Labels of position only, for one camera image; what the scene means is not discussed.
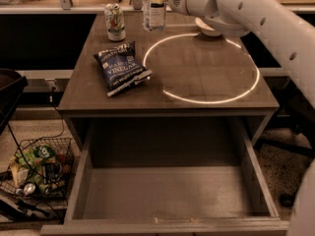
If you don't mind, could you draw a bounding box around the green snack bag in basket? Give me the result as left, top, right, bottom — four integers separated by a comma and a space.
15, 145, 60, 185

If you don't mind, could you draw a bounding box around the black wire basket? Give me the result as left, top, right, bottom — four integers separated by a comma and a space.
0, 138, 74, 199

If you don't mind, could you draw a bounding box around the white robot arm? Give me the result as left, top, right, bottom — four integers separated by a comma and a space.
149, 0, 315, 107

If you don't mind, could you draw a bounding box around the grey desk with drawer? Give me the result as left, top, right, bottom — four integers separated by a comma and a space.
58, 12, 279, 145

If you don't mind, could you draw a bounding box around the green 7up soda can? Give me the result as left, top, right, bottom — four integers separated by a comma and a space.
104, 3, 126, 41

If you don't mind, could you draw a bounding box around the clear plastic water bottle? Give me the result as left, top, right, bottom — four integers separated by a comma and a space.
142, 0, 166, 31

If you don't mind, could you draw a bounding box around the black power cable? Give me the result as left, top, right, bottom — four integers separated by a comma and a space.
0, 86, 68, 224

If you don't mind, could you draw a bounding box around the white ceramic bowl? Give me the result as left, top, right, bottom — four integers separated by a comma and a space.
195, 18, 221, 36

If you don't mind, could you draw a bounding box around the black bin at left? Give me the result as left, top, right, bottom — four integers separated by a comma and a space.
0, 68, 28, 135

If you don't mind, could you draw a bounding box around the black office chair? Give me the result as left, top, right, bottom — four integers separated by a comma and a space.
255, 82, 315, 207

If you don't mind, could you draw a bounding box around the blue vinegar chips bag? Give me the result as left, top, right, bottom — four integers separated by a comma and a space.
94, 41, 153, 97

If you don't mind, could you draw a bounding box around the open grey drawer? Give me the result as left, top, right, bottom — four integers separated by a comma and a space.
40, 116, 288, 236

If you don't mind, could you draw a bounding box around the silver can in basket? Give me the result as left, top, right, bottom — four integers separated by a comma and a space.
23, 183, 36, 196

